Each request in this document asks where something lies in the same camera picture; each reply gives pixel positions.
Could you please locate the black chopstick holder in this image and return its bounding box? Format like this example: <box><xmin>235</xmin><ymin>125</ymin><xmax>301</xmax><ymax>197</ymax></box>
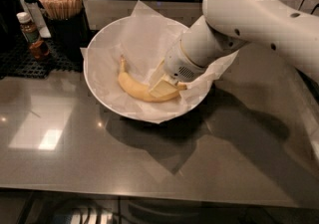
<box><xmin>46</xmin><ymin>8</ymin><xmax>92</xmax><ymax>64</ymax></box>

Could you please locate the yellow banana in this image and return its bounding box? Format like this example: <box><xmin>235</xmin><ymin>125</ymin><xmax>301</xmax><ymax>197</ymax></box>
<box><xmin>118</xmin><ymin>57</ymin><xmax>187</xmax><ymax>103</ymax></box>

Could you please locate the bundle of wooden chopsticks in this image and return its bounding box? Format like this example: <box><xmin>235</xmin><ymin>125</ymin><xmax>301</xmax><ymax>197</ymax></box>
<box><xmin>39</xmin><ymin>0</ymin><xmax>83</xmax><ymax>20</ymax></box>

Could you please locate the small brown sauce bottle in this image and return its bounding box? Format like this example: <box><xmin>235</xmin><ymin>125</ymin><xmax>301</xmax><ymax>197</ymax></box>
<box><xmin>29</xmin><ymin>40</ymin><xmax>50</xmax><ymax>61</ymax></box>

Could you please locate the white paper liner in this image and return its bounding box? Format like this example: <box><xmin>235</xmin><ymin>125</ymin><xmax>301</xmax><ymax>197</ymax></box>
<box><xmin>80</xmin><ymin>0</ymin><xmax>239</xmax><ymax>124</ymax></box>

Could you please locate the white bowl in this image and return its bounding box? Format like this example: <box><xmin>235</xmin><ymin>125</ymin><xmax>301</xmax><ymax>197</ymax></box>
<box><xmin>83</xmin><ymin>15</ymin><xmax>213</xmax><ymax>123</ymax></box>

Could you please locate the black grid mat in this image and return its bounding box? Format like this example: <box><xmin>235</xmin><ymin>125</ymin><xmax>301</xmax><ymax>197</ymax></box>
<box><xmin>0</xmin><ymin>33</ymin><xmax>83</xmax><ymax>79</ymax></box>

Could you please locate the white flat packet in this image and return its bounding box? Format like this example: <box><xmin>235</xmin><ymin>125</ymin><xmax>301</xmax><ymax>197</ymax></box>
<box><xmin>20</xmin><ymin>0</ymin><xmax>51</xmax><ymax>39</ymax></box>

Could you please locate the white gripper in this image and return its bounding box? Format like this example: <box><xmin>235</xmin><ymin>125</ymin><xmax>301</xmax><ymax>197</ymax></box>
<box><xmin>149</xmin><ymin>40</ymin><xmax>208</xmax><ymax>98</ymax></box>

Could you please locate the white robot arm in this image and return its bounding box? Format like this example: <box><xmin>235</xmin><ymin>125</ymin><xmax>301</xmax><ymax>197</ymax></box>
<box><xmin>149</xmin><ymin>0</ymin><xmax>319</xmax><ymax>98</ymax></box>

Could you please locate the black container at left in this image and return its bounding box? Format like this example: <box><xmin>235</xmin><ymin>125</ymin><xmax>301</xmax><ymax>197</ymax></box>
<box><xmin>0</xmin><ymin>0</ymin><xmax>23</xmax><ymax>52</ymax></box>

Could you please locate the small white-capped sauce bottle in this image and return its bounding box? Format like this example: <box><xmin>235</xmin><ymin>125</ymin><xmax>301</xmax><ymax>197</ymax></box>
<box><xmin>16</xmin><ymin>12</ymin><xmax>40</xmax><ymax>44</ymax></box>

